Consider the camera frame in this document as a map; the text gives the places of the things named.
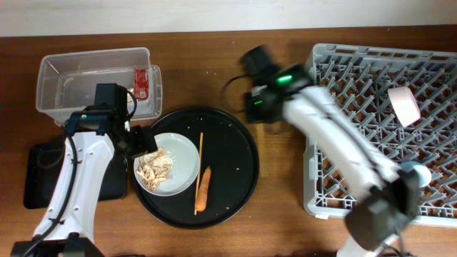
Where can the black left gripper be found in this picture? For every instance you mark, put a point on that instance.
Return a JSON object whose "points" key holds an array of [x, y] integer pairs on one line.
{"points": [[143, 140]]}

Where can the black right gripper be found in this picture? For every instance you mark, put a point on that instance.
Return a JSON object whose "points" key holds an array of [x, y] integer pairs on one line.
{"points": [[251, 119]]}

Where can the grey plate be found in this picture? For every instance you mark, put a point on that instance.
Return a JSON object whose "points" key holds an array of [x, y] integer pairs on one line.
{"points": [[185, 167]]}

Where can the red snack wrapper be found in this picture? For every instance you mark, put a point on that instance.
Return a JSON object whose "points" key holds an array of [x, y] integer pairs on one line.
{"points": [[141, 85]]}

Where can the wooden chopstick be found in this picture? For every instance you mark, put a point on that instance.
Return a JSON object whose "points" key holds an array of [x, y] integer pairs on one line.
{"points": [[199, 170]]}

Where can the orange carrot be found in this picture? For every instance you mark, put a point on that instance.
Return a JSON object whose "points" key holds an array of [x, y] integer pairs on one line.
{"points": [[202, 196]]}

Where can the pink bowl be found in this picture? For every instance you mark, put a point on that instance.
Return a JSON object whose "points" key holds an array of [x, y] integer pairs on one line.
{"points": [[404, 105]]}

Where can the light blue cup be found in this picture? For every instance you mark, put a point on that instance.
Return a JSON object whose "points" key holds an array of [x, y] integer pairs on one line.
{"points": [[423, 172]]}

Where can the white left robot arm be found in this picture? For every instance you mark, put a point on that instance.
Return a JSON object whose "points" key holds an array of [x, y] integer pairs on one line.
{"points": [[93, 136]]}

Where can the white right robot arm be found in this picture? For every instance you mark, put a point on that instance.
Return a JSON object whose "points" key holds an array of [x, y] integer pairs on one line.
{"points": [[387, 193]]}

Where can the clear plastic waste bin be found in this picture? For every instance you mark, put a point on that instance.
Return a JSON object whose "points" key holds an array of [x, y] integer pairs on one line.
{"points": [[67, 82]]}

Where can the grey dishwasher rack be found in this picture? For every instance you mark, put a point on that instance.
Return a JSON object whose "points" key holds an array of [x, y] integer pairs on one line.
{"points": [[359, 78]]}

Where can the peanut shells and rice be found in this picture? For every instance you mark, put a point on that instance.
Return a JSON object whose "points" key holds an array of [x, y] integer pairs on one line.
{"points": [[154, 168]]}

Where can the round black serving tray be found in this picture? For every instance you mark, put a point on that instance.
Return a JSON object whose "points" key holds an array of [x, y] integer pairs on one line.
{"points": [[230, 151]]}

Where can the black rectangular tray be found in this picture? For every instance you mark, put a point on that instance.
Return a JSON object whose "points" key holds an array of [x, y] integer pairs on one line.
{"points": [[44, 164]]}

